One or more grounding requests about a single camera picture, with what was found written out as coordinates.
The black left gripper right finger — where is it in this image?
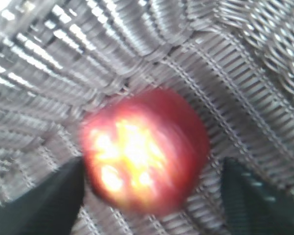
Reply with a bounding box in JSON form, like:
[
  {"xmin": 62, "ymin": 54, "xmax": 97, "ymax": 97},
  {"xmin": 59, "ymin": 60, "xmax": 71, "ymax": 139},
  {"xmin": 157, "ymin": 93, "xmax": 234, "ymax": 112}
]
[{"xmin": 221, "ymin": 158, "xmax": 294, "ymax": 235}]

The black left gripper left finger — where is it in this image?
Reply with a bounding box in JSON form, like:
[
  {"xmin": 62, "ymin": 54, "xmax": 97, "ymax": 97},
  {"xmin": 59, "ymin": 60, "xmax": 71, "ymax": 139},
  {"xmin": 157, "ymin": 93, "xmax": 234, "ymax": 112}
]
[{"xmin": 0, "ymin": 158, "xmax": 85, "ymax": 235}]

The red yellow apple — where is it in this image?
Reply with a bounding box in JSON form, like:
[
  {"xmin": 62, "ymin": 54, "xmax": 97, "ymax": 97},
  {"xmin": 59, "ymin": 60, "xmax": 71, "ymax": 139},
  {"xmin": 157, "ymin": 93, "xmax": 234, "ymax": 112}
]
[{"xmin": 79, "ymin": 88, "xmax": 210, "ymax": 215}]

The black woven basket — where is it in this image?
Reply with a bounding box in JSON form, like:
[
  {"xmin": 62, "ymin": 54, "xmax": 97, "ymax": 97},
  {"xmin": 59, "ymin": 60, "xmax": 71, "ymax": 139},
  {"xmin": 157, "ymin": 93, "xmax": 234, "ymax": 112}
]
[{"xmin": 0, "ymin": 0, "xmax": 294, "ymax": 235}]

